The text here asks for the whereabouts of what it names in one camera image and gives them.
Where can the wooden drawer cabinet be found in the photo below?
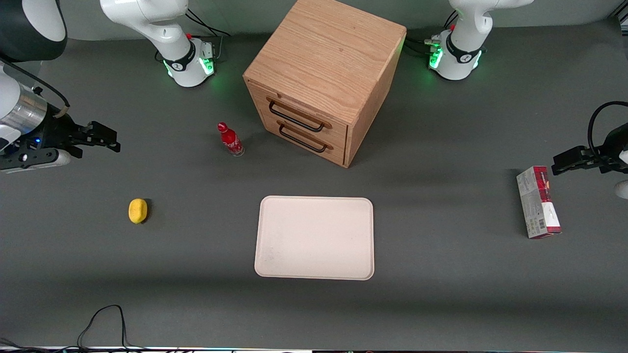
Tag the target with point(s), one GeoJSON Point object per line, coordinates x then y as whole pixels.
{"type": "Point", "coordinates": [326, 63]}

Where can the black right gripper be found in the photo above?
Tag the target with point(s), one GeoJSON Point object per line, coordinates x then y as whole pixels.
{"type": "Point", "coordinates": [53, 132]}

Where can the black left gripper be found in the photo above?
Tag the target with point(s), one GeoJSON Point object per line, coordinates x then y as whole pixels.
{"type": "Point", "coordinates": [610, 148]}

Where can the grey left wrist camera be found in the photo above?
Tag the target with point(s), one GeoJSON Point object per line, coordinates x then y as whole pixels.
{"type": "Point", "coordinates": [623, 189]}

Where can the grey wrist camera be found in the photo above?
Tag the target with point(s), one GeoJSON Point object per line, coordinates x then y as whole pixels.
{"type": "Point", "coordinates": [623, 189]}
{"type": "Point", "coordinates": [34, 159]}

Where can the red coke bottle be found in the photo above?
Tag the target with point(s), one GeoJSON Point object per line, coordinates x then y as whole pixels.
{"type": "Point", "coordinates": [230, 140]}

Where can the yellow lemon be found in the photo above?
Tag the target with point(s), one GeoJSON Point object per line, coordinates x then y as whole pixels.
{"type": "Point", "coordinates": [138, 211]}

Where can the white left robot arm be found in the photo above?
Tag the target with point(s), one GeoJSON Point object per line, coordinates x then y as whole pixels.
{"type": "Point", "coordinates": [463, 44]}

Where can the grey and red carton box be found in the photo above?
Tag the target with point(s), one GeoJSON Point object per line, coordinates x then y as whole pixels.
{"type": "Point", "coordinates": [538, 202]}

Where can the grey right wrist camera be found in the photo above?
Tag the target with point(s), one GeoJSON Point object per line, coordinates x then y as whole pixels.
{"type": "Point", "coordinates": [34, 159]}

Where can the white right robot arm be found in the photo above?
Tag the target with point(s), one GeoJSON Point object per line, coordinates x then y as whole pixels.
{"type": "Point", "coordinates": [162, 24]}

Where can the cream rectangular tray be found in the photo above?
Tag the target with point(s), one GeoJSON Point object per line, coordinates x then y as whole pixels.
{"type": "Point", "coordinates": [315, 238]}

